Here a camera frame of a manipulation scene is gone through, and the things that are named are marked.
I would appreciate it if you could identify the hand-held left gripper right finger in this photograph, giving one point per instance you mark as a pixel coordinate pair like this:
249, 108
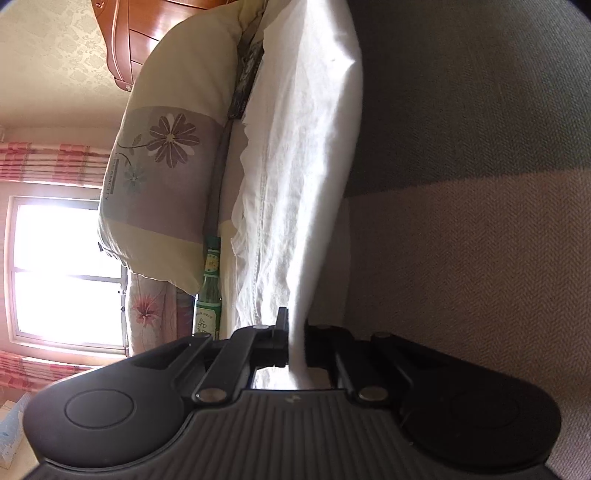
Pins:
318, 346

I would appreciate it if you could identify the phone in dark patterned case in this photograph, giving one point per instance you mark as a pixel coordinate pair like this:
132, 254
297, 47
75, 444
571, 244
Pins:
247, 83

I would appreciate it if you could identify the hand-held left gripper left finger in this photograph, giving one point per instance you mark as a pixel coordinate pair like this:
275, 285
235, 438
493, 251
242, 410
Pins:
280, 337

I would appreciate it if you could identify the wooden headboard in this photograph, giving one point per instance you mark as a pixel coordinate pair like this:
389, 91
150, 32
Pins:
147, 27

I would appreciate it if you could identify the white and blue box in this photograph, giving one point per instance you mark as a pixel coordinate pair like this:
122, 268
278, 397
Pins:
11, 429

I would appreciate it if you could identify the floral pillow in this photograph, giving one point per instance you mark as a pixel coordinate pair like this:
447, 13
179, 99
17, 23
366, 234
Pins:
184, 83

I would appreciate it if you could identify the green glass bottle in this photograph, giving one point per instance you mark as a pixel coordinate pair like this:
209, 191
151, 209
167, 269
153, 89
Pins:
208, 295

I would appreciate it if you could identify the window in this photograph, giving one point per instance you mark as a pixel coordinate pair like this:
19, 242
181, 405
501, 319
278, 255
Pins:
60, 267

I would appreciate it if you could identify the folded pink floral quilt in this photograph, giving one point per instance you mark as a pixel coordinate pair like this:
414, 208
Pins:
152, 314

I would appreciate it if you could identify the white printed long-sleeve shirt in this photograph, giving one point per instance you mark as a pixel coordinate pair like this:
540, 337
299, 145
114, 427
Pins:
300, 161

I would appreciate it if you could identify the pink checked curtain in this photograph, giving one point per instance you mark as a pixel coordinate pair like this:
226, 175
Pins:
37, 369
51, 161

